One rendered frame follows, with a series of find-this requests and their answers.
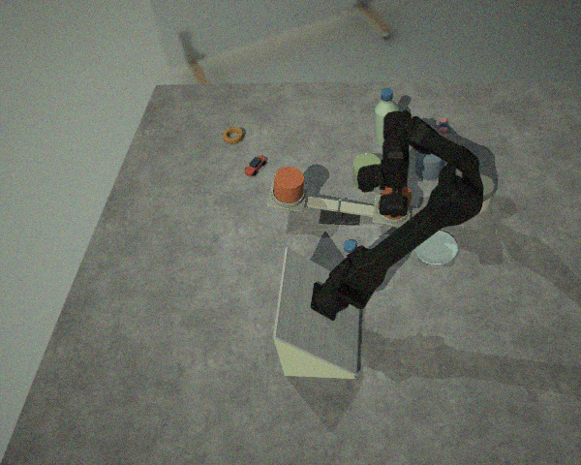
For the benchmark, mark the orange cylinder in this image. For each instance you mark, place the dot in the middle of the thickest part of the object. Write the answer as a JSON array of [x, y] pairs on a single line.
[[288, 184], [406, 192]]

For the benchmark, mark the brown ring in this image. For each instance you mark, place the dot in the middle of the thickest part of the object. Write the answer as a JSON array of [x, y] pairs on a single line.
[[230, 130]]

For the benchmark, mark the cream balance beam with round pans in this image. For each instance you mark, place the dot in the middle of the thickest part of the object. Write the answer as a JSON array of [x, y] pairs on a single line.
[[337, 212]]

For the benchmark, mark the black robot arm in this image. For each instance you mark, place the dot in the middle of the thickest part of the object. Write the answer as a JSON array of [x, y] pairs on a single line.
[[452, 202]]

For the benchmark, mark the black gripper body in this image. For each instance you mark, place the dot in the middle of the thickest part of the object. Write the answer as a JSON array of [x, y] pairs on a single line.
[[394, 204]]

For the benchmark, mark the blue cylinder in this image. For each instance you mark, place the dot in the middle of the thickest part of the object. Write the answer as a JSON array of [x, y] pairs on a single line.
[[349, 246]]

